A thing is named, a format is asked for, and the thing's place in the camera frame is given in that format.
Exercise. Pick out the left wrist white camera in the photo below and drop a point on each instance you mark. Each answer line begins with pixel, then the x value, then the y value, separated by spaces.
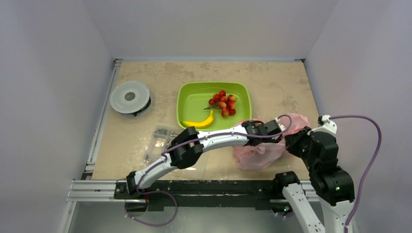
pixel 284 122

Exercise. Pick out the clear screw organizer box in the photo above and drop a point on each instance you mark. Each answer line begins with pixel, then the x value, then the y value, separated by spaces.
pixel 160 140

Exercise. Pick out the grey filament spool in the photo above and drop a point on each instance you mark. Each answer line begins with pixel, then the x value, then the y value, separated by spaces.
pixel 131 99

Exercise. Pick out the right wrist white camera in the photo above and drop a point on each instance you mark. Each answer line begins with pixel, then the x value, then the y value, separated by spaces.
pixel 326 124

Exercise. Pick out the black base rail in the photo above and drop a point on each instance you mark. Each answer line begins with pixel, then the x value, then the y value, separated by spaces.
pixel 260 195

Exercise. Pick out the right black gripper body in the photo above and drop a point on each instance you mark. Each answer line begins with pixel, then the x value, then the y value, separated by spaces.
pixel 292 143

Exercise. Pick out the yellow fake banana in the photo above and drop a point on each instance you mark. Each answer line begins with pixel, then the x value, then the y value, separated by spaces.
pixel 200 124

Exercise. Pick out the wrist white camera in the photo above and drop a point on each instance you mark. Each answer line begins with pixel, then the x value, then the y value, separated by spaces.
pixel 284 122
pixel 326 124

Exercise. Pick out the green plastic tray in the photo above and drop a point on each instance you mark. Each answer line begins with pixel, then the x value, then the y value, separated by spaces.
pixel 193 99

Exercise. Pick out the red fake cherry bunch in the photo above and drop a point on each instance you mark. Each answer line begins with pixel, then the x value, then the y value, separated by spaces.
pixel 224 102

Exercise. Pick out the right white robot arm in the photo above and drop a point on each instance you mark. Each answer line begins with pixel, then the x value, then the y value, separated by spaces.
pixel 333 186

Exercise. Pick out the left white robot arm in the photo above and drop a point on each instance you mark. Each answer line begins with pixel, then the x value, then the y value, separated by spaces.
pixel 185 150

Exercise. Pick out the aluminium frame rail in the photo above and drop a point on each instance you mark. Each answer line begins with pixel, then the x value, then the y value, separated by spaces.
pixel 87 189

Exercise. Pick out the pink plastic bag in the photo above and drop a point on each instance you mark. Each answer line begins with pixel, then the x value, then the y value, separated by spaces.
pixel 255 158

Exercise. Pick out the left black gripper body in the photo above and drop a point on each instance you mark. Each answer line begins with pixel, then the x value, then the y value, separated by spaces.
pixel 266 140

